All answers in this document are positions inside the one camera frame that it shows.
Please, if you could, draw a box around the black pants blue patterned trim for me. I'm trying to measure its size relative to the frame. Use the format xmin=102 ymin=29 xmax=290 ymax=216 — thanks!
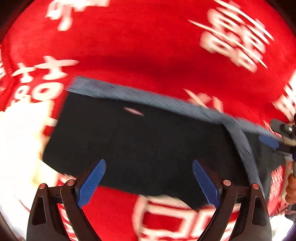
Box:
xmin=43 ymin=77 xmax=285 ymax=209

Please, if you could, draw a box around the person's right hand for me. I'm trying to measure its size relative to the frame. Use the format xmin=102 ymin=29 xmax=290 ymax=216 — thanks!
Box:
xmin=285 ymin=161 xmax=296 ymax=205

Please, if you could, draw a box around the cream folded garment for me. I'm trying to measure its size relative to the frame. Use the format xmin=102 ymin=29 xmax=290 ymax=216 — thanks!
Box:
xmin=0 ymin=101 xmax=58 ymax=223

